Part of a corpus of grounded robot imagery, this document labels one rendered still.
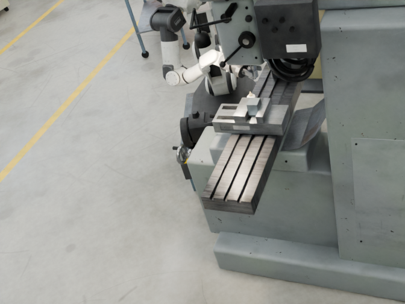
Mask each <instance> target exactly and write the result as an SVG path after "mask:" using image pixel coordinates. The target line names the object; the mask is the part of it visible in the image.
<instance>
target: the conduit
mask: <svg viewBox="0 0 405 304"><path fill-rule="evenodd" d="M316 59H317V58H315V59H302V60H293V59H282V60H284V61H285V62H287V63H289V64H292V65H304V64H306V65H305V66H303V67H302V68H299V69H294V68H293V69H292V68H290V67H287V66H286V65H284V64H283V62H282V61H281V60H280V59H266V61H267V64H268V66H269V68H270V70H271V71H272V72H273V73H274V74H275V75H276V76H277V77H279V78H281V79H282V80H285V81H289V82H293V83H294V82H301V81H304V80H306V79H307V78H309V77H310V76H311V74H312V72H313V69H314V67H315V66H314V64H315V62H316ZM272 61H273V62H274V64H273V62H272ZM276 68H277V69H278V70H279V71H278V70H277V69H276ZM280 71H281V72H283V73H285V74H289V75H300V74H303V73H305V72H306V73H305V74H303V75H302V76H299V77H290V76H286V75H284V74H282V73H281V72H280Z"/></svg>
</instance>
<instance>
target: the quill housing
mask: <svg viewBox="0 0 405 304"><path fill-rule="evenodd" d="M235 2H236V3H237V9H236V11H235V12H234V14H233V15H232V17H231V18H232V20H231V21H228V22H222V23H219V24H216V26H217V30H218V34H219V40H220V43H221V47H222V52H223V55H224V60H225V59H226V58H227V57H228V56H229V55H230V54H231V53H232V52H233V51H235V50H236V49H237V48H238V47H239V46H240V45H239V42H238V38H239V36H240V34H241V33H242V32H244V31H250V32H252V33H253V34H254V35H255V37H256V42H255V44H254V45H253V47H252V48H248V49H246V48H243V47H241V49H240V50H238V52H237V53H235V55H234V56H232V58H231V59H229V61H228V62H226V64H228V65H262V64H264V62H265V61H264V60H263V57H262V50H261V46H260V40H259V34H258V29H257V23H256V17H255V13H254V1H253V0H229V1H212V9H213V14H214V17H215V21H218V20H221V19H226V18H228V17H226V16H225V11H226V10H227V8H228V7H229V6H230V4H231V3H235ZM246 15H251V16H252V18H253V19H252V21H251V22H246V21H245V16H246Z"/></svg>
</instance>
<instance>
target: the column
mask: <svg viewBox="0 0 405 304"><path fill-rule="evenodd" d="M320 31H321V43H322V47H321V50H320V58H321V71H322V82H323V90H324V101H325V114H326V120H327V133H328V145H329V152H330V164H331V176H332V183H333V195H334V207H335V214H336V226H337V238H338V245H339V257H340V258H341V259H344V260H349V261H356V262H364V263H368V264H375V265H383V266H388V267H395V268H403V269H405V5H402V6H390V7H368V8H346V9H334V10H325V12H324V14H323V17H322V19H321V22H320Z"/></svg>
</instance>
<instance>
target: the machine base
mask: <svg viewBox="0 0 405 304"><path fill-rule="evenodd" d="M213 252H214V254H215V258H216V260H217V263H218V266H219V268H221V269H225V270H231V271H238V272H242V273H248V274H255V275H259V276H265V277H271V278H276V279H282V280H288V281H292V282H299V283H305V284H309V285H316V286H320V287H326V288H332V289H337V290H343V291H349V292H354V293H360V294H366V295H370V296H377V297H384V298H387V299H394V300H400V301H404V302H405V269H403V268H395V267H388V266H383V265H375V264H368V263H364V262H356V261H349V260H344V259H341V258H340V257H339V248H335V247H327V246H322V245H314V244H306V243H301V242H293V241H285V240H280V239H272V238H264V237H259V236H251V235H243V234H238V233H230V232H220V233H219V235H218V238H217V240H216V242H215V245H214V247H213Z"/></svg>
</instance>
